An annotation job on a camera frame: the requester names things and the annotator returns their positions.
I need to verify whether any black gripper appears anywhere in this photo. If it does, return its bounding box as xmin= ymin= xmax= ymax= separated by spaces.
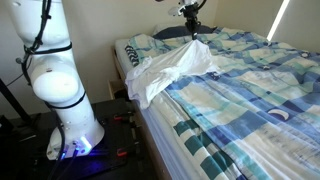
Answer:
xmin=183 ymin=3 xmax=202 ymax=41

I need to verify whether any white t-shirt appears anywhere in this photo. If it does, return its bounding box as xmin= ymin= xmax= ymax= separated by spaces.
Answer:
xmin=124 ymin=39 xmax=222 ymax=110

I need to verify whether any dark blue pillow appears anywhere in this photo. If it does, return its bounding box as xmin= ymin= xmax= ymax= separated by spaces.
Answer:
xmin=153 ymin=24 xmax=218 ymax=41

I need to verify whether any wooden open drawer box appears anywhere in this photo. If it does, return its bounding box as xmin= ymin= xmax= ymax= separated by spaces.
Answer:
xmin=107 ymin=79 xmax=127 ymax=100

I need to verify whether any blue checked duvet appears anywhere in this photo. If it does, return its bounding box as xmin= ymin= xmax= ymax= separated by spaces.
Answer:
xmin=124 ymin=26 xmax=320 ymax=180

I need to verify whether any white mattress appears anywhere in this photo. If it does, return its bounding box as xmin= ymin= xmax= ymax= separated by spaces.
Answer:
xmin=114 ymin=38 xmax=201 ymax=180

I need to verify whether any orange black clamp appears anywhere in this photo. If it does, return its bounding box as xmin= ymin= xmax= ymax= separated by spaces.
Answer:
xmin=113 ymin=111 xmax=136 ymax=123
xmin=115 ymin=143 xmax=141 ymax=158

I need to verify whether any black tripod stand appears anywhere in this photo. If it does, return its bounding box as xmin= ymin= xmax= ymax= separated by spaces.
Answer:
xmin=0 ymin=78 xmax=43 ymax=128

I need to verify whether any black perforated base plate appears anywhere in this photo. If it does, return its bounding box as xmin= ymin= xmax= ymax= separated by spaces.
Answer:
xmin=33 ymin=98 xmax=148 ymax=180

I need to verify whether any wooden bed frame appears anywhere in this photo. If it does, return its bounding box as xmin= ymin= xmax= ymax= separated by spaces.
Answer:
xmin=111 ymin=46 xmax=174 ymax=180

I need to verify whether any black arm cable with straps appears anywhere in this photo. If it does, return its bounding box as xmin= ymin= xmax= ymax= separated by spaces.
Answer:
xmin=14 ymin=0 xmax=87 ymax=111

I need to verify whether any thick black power cable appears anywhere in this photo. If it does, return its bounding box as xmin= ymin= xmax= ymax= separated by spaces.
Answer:
xmin=46 ymin=109 xmax=68 ymax=180

